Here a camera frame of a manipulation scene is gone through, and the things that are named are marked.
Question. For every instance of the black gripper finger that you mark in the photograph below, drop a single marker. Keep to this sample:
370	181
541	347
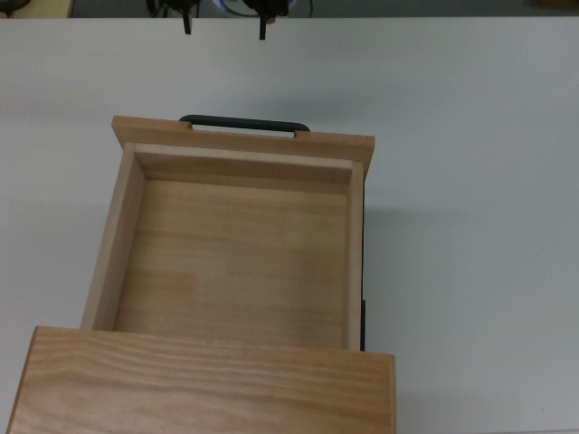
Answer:
187	25
262	29

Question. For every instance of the black metal drawer slide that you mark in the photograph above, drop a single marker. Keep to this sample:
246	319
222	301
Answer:
363	316

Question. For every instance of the wooden cabinet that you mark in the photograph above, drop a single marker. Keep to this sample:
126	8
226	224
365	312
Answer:
203	384

